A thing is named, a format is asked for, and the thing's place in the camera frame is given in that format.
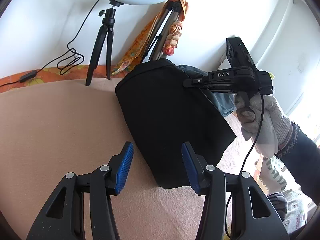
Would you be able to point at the dark sleeved right forearm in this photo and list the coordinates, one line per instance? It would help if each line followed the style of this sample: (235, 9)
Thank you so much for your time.
(301, 157)

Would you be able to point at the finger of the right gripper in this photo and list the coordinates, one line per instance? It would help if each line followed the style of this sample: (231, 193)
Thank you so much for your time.
(197, 83)

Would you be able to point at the black pants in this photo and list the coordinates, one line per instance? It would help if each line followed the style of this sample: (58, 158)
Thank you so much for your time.
(162, 114)

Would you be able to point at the orange braided hanging ornament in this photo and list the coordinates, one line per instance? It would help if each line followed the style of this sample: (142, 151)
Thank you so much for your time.
(171, 41)

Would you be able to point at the white gloved right hand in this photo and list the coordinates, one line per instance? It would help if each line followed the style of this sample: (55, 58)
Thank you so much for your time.
(263, 120)

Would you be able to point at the silver folded tripod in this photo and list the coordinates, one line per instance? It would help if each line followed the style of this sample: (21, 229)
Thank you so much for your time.
(161, 30)

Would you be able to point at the black ring light tripod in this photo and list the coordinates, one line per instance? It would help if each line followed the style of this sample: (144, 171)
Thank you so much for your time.
(106, 33)

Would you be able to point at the orange floral bed sheet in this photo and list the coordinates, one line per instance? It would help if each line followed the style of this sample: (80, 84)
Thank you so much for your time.
(51, 74)

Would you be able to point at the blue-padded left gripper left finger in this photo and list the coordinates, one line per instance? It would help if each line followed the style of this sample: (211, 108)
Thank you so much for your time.
(119, 165)

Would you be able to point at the green patterned white pillow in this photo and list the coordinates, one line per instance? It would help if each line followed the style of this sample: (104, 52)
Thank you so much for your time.
(271, 178)

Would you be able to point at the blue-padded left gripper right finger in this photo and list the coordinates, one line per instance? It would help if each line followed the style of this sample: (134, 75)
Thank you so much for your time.
(194, 165)

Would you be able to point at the orange patterned scarf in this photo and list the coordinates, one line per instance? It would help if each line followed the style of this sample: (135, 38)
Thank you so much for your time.
(134, 55)

